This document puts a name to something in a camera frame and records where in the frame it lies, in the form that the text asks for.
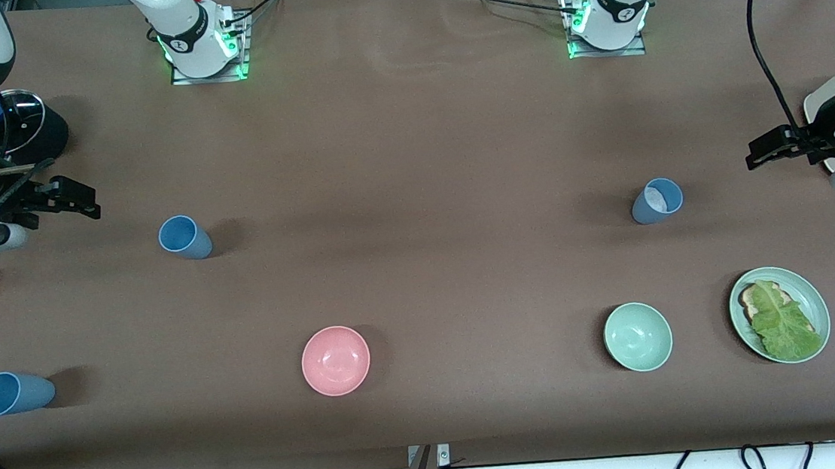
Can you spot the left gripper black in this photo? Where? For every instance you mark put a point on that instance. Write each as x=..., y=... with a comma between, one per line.
x=815, y=137

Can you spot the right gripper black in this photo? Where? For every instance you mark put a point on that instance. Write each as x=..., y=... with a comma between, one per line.
x=13, y=203

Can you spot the blue plastic cup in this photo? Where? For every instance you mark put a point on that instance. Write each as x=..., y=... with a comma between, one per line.
x=187, y=239
x=646, y=211
x=19, y=392

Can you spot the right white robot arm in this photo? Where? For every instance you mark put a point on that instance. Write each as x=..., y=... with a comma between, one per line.
x=192, y=39

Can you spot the black pot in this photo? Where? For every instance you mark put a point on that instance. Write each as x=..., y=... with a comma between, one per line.
x=55, y=134

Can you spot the crumpled white paper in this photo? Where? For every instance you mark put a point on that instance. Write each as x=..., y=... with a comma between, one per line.
x=656, y=200

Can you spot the toast slice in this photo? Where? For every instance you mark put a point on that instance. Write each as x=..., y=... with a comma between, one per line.
x=750, y=300

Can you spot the green plate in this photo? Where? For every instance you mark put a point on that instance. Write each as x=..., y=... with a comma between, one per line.
x=817, y=305

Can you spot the green lettuce leaf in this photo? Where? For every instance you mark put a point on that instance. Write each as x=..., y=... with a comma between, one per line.
x=784, y=323

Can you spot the mint green bowl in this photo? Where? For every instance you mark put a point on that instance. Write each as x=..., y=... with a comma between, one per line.
x=638, y=336

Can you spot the pink bowl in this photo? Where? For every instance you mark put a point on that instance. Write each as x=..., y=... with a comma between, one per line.
x=335, y=360

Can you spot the table cover sheet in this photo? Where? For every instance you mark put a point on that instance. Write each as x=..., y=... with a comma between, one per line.
x=413, y=189

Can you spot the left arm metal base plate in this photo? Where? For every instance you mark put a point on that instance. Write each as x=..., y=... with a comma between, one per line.
x=635, y=49

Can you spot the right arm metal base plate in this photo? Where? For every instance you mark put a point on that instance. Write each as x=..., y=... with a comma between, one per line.
x=181, y=79

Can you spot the small metal bracket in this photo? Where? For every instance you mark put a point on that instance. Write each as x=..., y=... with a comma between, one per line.
x=444, y=455

